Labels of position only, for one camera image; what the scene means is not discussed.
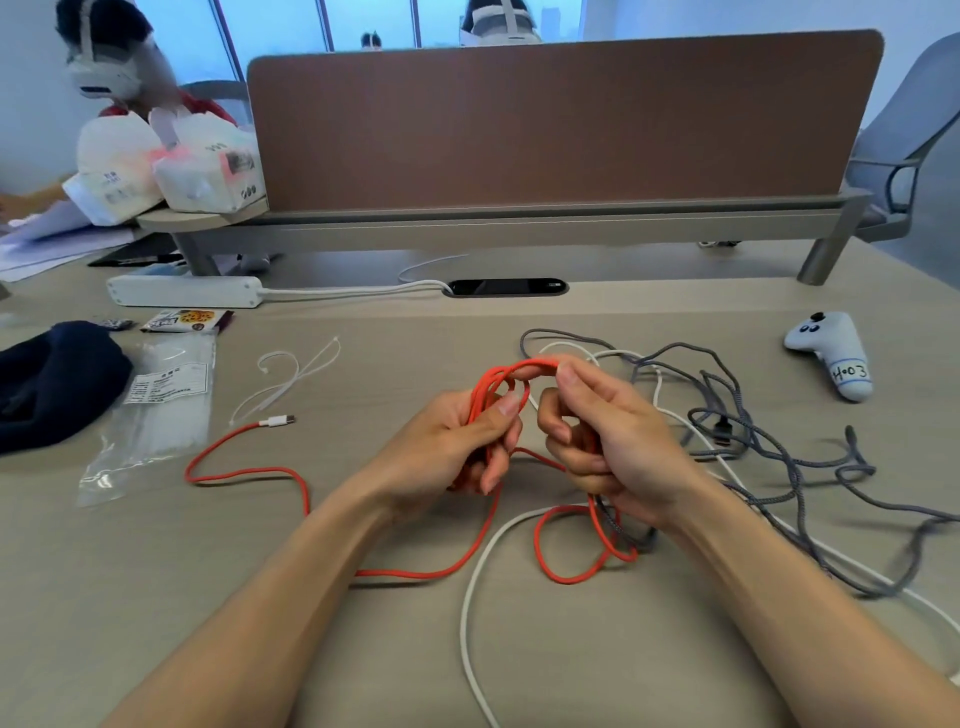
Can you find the person's left forearm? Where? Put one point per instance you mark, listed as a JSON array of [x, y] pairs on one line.
[[285, 615]]

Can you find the white labelled hand controller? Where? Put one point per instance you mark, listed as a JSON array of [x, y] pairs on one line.
[[836, 352]]

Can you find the white printed snack packet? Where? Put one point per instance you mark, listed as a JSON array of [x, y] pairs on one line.
[[184, 321]]

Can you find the person's right forearm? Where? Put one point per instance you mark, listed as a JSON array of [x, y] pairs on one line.
[[795, 615]]

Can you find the navy baseball cap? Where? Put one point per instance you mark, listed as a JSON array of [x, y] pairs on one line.
[[60, 386]]

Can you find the white tissue pack pink label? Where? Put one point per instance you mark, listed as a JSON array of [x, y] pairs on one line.
[[210, 172]]

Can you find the brown desk divider panel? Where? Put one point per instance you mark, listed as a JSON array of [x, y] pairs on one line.
[[562, 120]]

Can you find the round beige shelf board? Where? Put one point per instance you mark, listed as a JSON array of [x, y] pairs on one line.
[[195, 220]]

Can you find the grey office chair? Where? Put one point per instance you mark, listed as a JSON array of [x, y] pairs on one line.
[[225, 91], [915, 97]]

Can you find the white head-mounted headset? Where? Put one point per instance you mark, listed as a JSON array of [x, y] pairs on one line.
[[502, 30], [105, 75]]

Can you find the white power strip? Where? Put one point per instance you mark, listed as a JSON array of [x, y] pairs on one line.
[[184, 292]]

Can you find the white paper sheets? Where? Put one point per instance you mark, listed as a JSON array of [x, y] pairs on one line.
[[52, 244]]

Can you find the small purple candy wrapper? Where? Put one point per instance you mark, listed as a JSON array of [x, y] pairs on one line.
[[116, 325]]

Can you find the person's left hand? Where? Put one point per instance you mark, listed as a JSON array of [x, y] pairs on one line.
[[450, 450]]

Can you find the black flat tablet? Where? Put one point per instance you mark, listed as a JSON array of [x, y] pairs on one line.
[[135, 261]]

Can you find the person's right hand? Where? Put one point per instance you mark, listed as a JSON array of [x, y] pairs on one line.
[[630, 450]]

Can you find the grey metal desk shelf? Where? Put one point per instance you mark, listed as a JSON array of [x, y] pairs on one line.
[[525, 225]]

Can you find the large glass window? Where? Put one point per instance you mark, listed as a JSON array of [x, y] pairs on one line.
[[277, 22]]

